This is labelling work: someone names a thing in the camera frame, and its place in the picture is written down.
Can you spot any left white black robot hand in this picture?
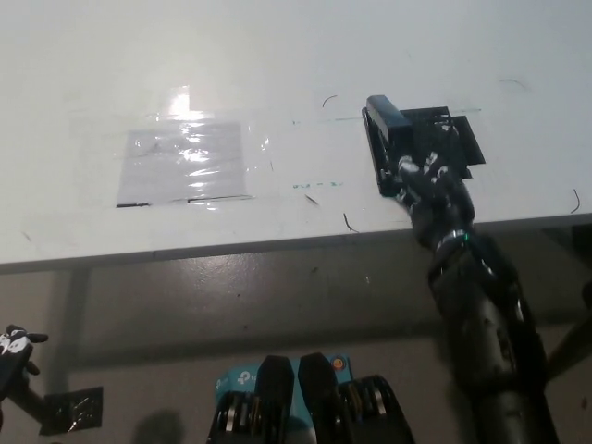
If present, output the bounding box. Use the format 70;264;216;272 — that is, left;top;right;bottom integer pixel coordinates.
0;324;49;402

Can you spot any clear plastic sheet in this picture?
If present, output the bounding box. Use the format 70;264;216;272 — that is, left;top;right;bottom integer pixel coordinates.
115;120;246;208

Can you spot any black tape mark patch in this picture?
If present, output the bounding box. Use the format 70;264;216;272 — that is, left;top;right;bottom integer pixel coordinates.
400;105;487;181

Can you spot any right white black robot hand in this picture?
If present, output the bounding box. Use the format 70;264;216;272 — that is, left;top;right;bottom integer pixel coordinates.
394;151;477;249

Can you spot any clear plastic tape film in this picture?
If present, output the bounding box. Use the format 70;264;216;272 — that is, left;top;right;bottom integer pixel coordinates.
67;84;277;213

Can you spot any black floor tape patch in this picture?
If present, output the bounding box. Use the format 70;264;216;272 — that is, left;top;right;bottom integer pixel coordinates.
39;386;105;437

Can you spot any black teal robot torso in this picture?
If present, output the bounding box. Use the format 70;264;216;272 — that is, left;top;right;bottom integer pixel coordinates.
205;351;413;444

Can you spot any black desk stapler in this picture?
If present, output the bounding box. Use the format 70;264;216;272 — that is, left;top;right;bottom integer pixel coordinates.
360;93;417;198

